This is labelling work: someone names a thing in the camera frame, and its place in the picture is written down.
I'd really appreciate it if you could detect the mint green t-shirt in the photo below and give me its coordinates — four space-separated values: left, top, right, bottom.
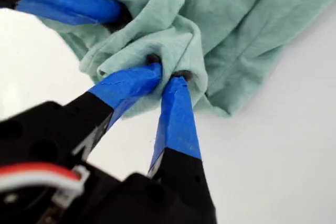
39 0 336 119

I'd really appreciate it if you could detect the red and white wire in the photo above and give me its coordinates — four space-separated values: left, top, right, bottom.
0 163 89 206

